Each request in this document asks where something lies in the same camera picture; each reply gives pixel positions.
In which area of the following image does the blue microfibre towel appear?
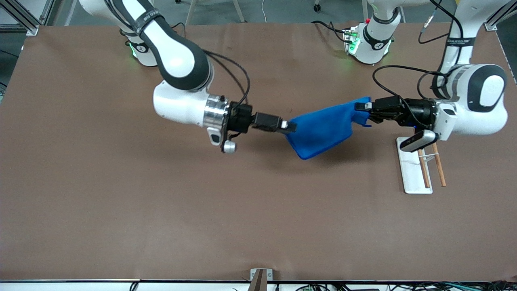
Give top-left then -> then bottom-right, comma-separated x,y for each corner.
285,96 -> 372,160

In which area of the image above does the arm base connector panel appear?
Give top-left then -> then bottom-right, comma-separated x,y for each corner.
343,26 -> 361,56

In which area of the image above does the table cover sheet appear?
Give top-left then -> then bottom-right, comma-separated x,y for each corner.
0,22 -> 517,281

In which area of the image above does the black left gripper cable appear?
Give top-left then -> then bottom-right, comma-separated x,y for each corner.
372,65 -> 449,112

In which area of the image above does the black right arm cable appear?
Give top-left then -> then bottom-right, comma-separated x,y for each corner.
105,0 -> 252,110

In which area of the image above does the black cable grey connector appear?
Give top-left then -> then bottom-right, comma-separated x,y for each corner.
418,0 -> 464,44

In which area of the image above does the black left arm base cable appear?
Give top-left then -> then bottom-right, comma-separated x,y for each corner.
311,20 -> 348,41

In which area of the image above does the aluminium frame post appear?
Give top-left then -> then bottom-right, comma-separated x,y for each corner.
0,0 -> 55,36
483,0 -> 517,32

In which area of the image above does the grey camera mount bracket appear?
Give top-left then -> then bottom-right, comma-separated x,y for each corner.
250,268 -> 273,291

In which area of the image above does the tangled cable bundle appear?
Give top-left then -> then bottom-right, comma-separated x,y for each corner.
295,281 -> 517,291

